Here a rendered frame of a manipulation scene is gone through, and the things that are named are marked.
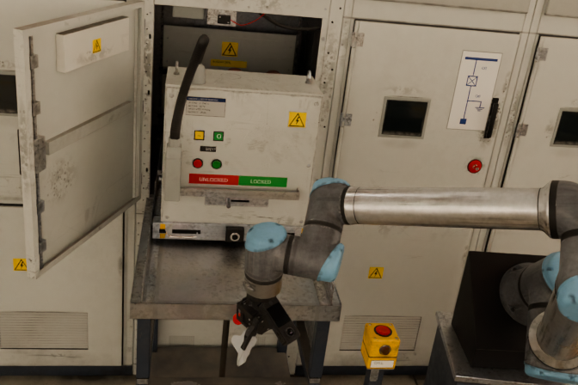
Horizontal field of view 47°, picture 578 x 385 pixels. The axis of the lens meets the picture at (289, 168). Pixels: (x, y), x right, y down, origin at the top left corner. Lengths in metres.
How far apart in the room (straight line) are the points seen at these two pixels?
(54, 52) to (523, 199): 1.30
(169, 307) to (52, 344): 1.05
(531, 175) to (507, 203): 1.45
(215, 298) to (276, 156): 0.50
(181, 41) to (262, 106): 0.98
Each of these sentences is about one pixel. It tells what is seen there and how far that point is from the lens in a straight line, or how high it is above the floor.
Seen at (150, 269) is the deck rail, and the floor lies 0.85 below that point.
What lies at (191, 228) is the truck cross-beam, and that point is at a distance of 2.23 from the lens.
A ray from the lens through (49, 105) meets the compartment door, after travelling 2.02.
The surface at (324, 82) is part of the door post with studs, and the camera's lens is 2.44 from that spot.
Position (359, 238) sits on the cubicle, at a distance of 2.71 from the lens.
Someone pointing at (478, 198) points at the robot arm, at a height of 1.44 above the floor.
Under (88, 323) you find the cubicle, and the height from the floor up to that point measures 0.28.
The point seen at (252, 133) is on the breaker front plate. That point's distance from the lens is 2.11.
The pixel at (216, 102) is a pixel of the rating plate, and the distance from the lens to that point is 2.07.
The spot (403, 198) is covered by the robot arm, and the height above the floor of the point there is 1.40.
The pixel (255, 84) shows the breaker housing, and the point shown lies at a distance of 2.14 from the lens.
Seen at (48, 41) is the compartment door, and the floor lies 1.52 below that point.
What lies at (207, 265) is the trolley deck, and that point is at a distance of 2.15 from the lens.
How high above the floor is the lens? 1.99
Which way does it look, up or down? 23 degrees down
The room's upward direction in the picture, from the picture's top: 7 degrees clockwise
